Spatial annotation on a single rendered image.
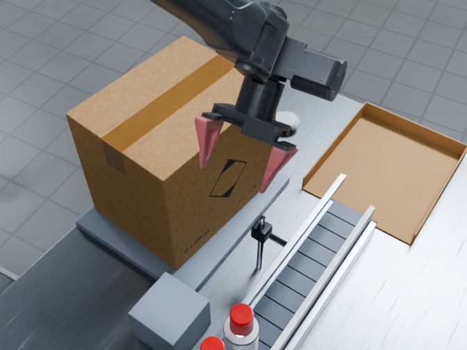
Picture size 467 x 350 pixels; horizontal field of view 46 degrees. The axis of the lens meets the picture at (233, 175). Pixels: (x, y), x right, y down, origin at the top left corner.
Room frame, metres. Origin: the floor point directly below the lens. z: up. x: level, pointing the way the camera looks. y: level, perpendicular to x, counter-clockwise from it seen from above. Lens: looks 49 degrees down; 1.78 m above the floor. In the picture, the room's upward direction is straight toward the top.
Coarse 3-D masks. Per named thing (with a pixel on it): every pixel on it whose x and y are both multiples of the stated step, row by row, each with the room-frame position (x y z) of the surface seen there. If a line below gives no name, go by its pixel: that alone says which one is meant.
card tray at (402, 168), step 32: (352, 128) 0.96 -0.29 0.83; (384, 128) 0.96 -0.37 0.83; (416, 128) 0.94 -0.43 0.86; (320, 160) 0.83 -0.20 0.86; (352, 160) 0.85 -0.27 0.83; (384, 160) 0.85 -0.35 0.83; (416, 160) 0.85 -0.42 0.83; (448, 160) 0.85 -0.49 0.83; (320, 192) 0.76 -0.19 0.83; (352, 192) 0.76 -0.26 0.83; (384, 192) 0.76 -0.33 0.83; (416, 192) 0.76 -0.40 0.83; (384, 224) 0.67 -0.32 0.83; (416, 224) 0.67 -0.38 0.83
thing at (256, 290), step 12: (336, 180) 0.69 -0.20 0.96; (324, 204) 0.63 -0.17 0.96; (312, 216) 0.60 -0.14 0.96; (300, 228) 0.57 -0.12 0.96; (288, 252) 0.53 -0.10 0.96; (276, 264) 0.50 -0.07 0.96; (264, 276) 0.48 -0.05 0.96; (252, 288) 0.45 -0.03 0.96; (252, 300) 0.43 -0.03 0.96; (216, 336) 0.37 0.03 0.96
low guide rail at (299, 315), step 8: (368, 208) 0.65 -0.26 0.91; (368, 216) 0.64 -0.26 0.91; (360, 224) 0.62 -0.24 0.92; (352, 232) 0.60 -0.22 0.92; (360, 232) 0.61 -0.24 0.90; (352, 240) 0.58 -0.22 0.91; (344, 248) 0.56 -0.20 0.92; (336, 256) 0.54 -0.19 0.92; (344, 256) 0.56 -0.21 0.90; (336, 264) 0.53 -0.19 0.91; (328, 272) 0.51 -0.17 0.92; (320, 280) 0.50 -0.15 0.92; (328, 280) 0.51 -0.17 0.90; (320, 288) 0.48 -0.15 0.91; (312, 296) 0.46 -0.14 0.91; (304, 304) 0.45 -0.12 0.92; (296, 312) 0.43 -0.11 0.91; (304, 312) 0.44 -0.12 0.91; (296, 320) 0.42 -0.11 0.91; (288, 328) 0.40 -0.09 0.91; (280, 336) 0.39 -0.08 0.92; (288, 336) 0.39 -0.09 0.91; (280, 344) 0.38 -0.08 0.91
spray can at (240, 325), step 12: (240, 312) 0.35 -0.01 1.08; (252, 312) 0.35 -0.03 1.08; (228, 324) 0.35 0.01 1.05; (240, 324) 0.33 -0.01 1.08; (252, 324) 0.34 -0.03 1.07; (228, 336) 0.33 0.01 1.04; (240, 336) 0.33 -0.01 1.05; (252, 336) 0.33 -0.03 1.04; (228, 348) 0.33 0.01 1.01; (240, 348) 0.32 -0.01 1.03; (252, 348) 0.33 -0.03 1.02
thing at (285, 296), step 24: (336, 216) 0.66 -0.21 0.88; (360, 216) 0.66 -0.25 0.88; (312, 240) 0.60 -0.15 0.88; (336, 240) 0.60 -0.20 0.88; (288, 264) 0.55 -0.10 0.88; (312, 264) 0.55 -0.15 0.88; (288, 288) 0.50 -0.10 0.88; (312, 288) 0.50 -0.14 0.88; (264, 312) 0.45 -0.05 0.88; (288, 312) 0.45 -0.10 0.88; (264, 336) 0.41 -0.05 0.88
